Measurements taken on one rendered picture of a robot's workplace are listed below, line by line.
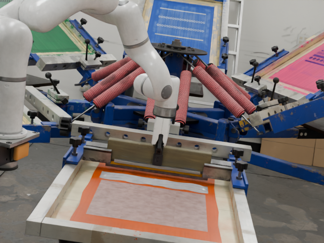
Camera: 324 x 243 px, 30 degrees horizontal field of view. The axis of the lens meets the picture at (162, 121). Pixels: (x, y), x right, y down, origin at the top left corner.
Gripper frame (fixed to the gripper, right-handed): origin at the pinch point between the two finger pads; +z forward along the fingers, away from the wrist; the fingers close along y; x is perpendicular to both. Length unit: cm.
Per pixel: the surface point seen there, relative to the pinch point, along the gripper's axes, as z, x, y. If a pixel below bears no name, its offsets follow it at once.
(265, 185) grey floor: 101, 92, -306
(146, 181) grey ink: 5.5, -2.6, 10.4
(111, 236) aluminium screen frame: 3, -8, 61
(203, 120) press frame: 0, 17, -70
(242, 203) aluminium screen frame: 2.5, 27.6, 26.4
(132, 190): 6.0, -6.1, 19.6
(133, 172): 6.0, -7.5, 1.2
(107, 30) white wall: -2, -74, -412
